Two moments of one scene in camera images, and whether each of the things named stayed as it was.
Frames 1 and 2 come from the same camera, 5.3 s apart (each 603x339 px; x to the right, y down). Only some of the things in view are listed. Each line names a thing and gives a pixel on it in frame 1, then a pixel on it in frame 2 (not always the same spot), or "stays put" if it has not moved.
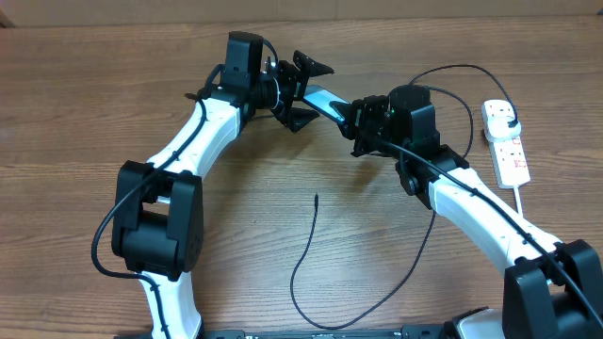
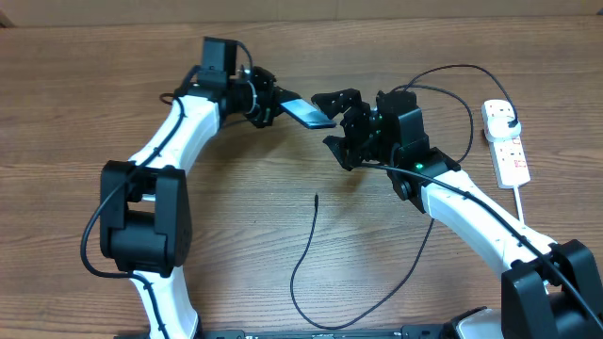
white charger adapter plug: (499, 130) stays put
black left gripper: (306, 66) → (272, 94)
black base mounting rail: (412, 331) stays put
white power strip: (509, 154) stays put
